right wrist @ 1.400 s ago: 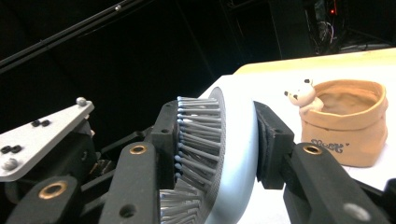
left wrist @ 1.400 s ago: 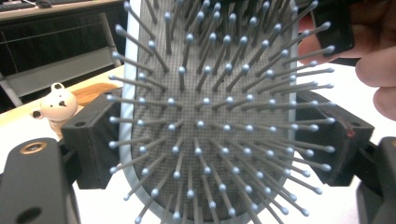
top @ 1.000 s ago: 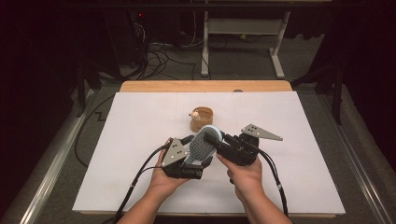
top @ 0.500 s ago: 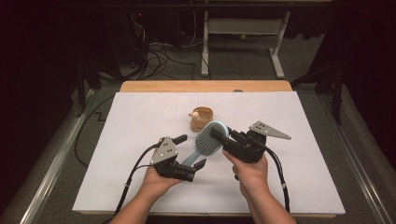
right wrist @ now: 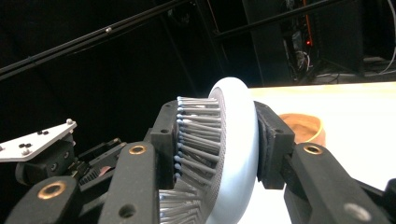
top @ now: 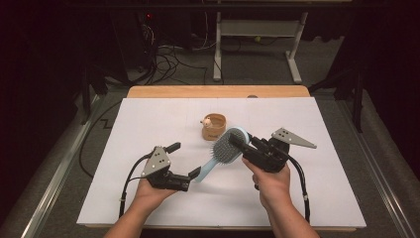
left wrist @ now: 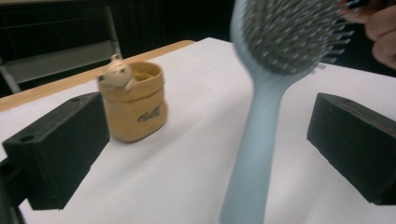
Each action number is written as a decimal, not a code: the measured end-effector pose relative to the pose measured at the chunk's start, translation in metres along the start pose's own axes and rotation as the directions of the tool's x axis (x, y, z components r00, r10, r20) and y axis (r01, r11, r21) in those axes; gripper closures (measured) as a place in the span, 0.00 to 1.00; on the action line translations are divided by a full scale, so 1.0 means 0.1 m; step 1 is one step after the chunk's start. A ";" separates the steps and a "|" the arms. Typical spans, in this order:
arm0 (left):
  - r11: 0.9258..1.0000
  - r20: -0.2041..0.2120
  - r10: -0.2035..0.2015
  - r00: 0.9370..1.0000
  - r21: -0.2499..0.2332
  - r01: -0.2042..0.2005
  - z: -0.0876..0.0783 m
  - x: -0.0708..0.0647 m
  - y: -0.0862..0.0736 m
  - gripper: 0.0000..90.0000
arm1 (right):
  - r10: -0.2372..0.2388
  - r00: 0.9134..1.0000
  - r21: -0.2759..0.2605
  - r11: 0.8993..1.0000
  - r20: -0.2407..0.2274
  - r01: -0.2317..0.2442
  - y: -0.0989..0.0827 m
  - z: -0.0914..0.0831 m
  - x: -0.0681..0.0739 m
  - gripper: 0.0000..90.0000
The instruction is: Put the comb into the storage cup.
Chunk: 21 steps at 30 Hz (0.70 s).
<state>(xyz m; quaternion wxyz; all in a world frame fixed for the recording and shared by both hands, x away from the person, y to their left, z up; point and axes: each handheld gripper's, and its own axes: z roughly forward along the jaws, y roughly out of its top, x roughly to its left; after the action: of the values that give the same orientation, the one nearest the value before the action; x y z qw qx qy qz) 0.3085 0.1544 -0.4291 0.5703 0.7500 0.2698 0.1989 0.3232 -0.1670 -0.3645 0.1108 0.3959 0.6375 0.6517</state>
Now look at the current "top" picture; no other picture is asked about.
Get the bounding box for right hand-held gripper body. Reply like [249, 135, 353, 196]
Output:
[242, 127, 318, 175]

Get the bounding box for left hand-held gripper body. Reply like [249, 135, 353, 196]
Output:
[141, 146, 192, 193]

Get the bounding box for light blue hairbrush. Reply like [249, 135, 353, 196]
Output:
[194, 125, 251, 183]

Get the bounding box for person's left hand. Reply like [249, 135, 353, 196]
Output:
[133, 178, 178, 213]

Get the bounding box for person's right hand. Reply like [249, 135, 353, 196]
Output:
[241, 156, 294, 210]

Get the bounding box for white table mat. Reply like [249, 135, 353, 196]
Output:
[75, 96, 368, 229]

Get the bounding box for black stand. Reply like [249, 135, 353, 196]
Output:
[308, 64, 367, 134]
[78, 61, 111, 127]

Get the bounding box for dark computer tower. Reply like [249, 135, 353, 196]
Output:
[109, 11, 158, 73]

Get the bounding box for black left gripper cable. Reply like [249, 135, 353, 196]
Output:
[118, 153, 155, 219]

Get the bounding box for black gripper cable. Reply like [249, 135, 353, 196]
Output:
[288, 154, 312, 224]
[118, 153, 155, 219]

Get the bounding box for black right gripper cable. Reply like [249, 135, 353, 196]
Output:
[288, 154, 312, 224]

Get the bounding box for tangle of black cables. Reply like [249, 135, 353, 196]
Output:
[141, 24, 210, 87]

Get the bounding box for black floor cable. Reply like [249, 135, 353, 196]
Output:
[77, 98, 124, 179]

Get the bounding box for metal floor rail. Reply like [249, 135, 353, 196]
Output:
[19, 93, 102, 238]
[336, 98, 420, 238]

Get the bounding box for white metal table frame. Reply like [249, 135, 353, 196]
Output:
[212, 11, 309, 85]

